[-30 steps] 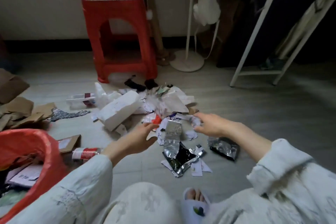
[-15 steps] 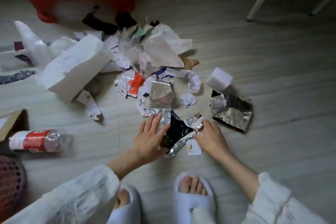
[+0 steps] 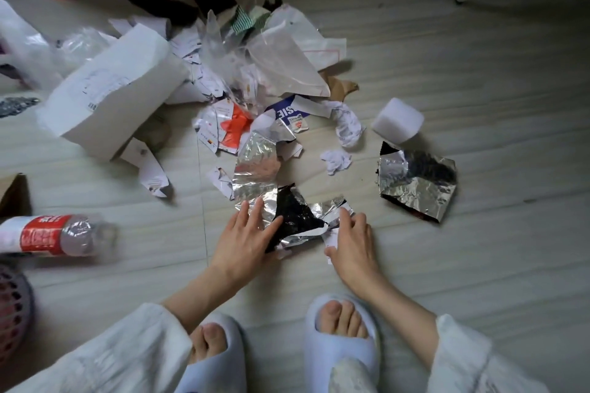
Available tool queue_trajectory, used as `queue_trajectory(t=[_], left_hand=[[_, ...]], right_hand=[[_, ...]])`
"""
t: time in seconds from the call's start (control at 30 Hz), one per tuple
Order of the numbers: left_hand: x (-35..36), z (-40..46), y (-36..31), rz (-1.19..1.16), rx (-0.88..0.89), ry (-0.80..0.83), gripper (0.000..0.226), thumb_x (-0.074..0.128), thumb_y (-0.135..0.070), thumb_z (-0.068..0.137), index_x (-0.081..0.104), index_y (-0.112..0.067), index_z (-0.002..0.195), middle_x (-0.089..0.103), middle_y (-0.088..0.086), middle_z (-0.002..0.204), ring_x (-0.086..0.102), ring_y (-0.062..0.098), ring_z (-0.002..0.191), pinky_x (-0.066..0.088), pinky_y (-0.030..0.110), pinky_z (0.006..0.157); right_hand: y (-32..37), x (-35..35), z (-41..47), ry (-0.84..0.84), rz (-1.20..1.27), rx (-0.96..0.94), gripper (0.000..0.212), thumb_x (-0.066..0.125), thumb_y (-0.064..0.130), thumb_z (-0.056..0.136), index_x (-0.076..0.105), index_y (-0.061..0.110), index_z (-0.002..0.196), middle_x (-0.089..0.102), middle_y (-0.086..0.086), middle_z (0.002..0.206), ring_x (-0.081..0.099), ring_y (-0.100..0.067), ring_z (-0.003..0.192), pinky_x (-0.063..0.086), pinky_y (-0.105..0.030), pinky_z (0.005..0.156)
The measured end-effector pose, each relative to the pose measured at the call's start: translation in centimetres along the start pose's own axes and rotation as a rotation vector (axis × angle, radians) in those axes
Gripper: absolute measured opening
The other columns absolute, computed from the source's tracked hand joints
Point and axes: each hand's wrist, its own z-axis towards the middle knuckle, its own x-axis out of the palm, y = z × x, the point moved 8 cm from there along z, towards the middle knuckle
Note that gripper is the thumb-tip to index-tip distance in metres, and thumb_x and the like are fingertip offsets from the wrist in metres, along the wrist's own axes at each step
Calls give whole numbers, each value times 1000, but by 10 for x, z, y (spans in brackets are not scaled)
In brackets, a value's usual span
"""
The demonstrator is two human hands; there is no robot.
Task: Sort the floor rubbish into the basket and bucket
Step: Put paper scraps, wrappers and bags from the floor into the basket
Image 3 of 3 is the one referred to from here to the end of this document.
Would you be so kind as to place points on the person's right hand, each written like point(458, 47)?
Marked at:
point(355, 254)

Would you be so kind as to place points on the person's left hand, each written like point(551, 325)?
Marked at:
point(239, 250)

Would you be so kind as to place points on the orange plastic scrap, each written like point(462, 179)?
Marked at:
point(235, 125)

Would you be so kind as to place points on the blue card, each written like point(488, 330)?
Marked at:
point(281, 112)

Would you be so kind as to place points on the plastic bottle red label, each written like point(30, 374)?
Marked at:
point(46, 236)

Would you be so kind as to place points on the white parcel bag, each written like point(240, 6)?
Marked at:
point(115, 84)

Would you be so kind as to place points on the brown labelled cardboard mailer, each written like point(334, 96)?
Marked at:
point(14, 197)

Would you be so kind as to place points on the red-lined waste basket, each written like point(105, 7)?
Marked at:
point(14, 310)

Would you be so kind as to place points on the black white patterned cloth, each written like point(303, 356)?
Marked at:
point(16, 106)

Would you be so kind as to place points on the person's left forearm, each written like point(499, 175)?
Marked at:
point(198, 300)

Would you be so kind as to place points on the person's right forearm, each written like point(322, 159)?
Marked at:
point(405, 319)

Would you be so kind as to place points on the person's right foot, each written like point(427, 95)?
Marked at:
point(341, 319)

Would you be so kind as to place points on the person's foot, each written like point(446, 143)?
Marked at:
point(207, 342)
point(341, 319)

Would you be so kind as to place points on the person's left foot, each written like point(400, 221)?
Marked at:
point(207, 342)

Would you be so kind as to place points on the white right slipper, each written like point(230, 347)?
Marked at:
point(322, 356)

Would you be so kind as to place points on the white slipper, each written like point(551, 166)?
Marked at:
point(221, 374)
point(322, 356)

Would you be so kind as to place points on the light trousers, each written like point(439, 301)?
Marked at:
point(345, 379)

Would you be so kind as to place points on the white left slipper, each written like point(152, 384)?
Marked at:
point(221, 374)

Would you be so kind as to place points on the white right sleeve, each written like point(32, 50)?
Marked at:
point(465, 365)

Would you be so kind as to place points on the white sleeve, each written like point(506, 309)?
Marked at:
point(115, 356)
point(465, 365)

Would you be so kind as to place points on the white left sleeve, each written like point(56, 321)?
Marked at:
point(115, 356)

